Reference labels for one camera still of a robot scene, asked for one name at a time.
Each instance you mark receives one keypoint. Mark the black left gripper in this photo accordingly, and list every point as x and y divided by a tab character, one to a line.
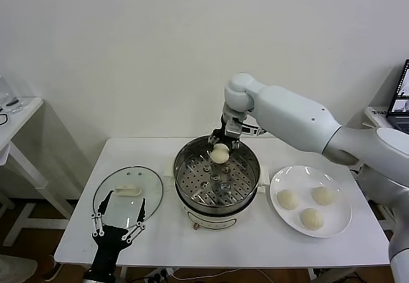
110	244

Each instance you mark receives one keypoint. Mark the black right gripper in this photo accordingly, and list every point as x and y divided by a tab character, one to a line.
223	133

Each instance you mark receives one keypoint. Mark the white steamed baozi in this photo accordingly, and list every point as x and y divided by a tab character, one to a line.
287	199
322	196
219	155
311	219

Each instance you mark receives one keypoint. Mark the stainless steel steamer basket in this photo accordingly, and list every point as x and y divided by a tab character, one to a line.
191	180

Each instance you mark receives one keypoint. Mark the white round plate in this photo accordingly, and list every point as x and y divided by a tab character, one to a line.
287	180

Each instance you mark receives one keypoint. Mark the white power strip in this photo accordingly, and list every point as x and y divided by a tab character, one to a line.
159	275

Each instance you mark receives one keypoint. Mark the white electric cooking pot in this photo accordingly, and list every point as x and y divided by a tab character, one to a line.
211	220

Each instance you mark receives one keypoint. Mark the white round object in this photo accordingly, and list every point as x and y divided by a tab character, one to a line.
16	268

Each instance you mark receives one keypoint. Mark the white side desk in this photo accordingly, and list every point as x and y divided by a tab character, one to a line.
377	120
22	117

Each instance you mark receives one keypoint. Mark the clear glass container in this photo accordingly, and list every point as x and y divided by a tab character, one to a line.
9	101

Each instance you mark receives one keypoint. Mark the dark open laptop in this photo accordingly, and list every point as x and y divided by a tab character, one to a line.
399	104

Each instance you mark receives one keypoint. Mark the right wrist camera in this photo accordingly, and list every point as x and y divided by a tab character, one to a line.
233	129

